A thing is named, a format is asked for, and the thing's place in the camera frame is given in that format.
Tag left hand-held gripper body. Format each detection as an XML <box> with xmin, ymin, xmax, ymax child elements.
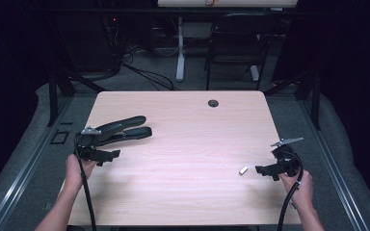
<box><xmin>74</xmin><ymin>125</ymin><xmax>103</xmax><ymax>161</ymax></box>

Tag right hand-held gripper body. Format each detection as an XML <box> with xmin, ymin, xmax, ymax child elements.
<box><xmin>270</xmin><ymin>137</ymin><xmax>304</xmax><ymax>178</ymax></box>

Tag black stapler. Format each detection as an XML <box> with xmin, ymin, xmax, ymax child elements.
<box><xmin>91</xmin><ymin>115</ymin><xmax>153</xmax><ymax>147</ymax></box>

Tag person's right hand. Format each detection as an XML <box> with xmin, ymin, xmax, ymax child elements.
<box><xmin>277</xmin><ymin>168</ymin><xmax>314</xmax><ymax>212</ymax></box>

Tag person's left hand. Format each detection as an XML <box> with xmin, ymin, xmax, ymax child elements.
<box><xmin>65</xmin><ymin>153</ymin><xmax>99</xmax><ymax>194</ymax></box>

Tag short white desk leg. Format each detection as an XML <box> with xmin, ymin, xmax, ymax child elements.
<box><xmin>250</xmin><ymin>64</ymin><xmax>261</xmax><ymax>82</ymax></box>

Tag black chair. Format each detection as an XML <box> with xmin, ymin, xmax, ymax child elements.
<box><xmin>203</xmin><ymin>13</ymin><xmax>272</xmax><ymax>91</ymax></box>

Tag tall white desk leg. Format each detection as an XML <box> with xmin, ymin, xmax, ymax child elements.
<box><xmin>175</xmin><ymin>16</ymin><xmax>187</xmax><ymax>83</ymax></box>

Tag grey box under desk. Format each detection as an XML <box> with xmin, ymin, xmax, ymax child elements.
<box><xmin>182</xmin><ymin>22</ymin><xmax>214</xmax><ymax>40</ymax></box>

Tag right hand-held gripper black cable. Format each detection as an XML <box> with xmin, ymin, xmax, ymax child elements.
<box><xmin>276</xmin><ymin>149</ymin><xmax>304</xmax><ymax>231</ymax></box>

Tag hand-held gripper black cable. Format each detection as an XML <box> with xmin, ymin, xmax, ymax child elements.
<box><xmin>276</xmin><ymin>149</ymin><xmax>304</xmax><ymax>231</ymax></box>
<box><xmin>73</xmin><ymin>134</ymin><xmax>97</xmax><ymax>231</ymax></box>

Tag left hand-held gripper black cable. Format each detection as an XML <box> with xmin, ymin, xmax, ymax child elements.
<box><xmin>73</xmin><ymin>134</ymin><xmax>97</xmax><ymax>231</ymax></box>

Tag grey metal floor rail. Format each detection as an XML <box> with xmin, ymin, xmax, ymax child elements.
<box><xmin>0</xmin><ymin>95</ymin><xmax>75</xmax><ymax>231</ymax></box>
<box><xmin>297</xmin><ymin>95</ymin><xmax>370</xmax><ymax>231</ymax></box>

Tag black metal frame stand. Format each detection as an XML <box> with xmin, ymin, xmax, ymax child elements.
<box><xmin>46</xmin><ymin>62</ymin><xmax>108</xmax><ymax>127</ymax></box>
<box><xmin>263</xmin><ymin>68</ymin><xmax>323</xmax><ymax>131</ymax></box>

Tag black floor cables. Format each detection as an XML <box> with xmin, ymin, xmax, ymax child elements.
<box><xmin>120</xmin><ymin>44</ymin><xmax>176</xmax><ymax>91</ymax></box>

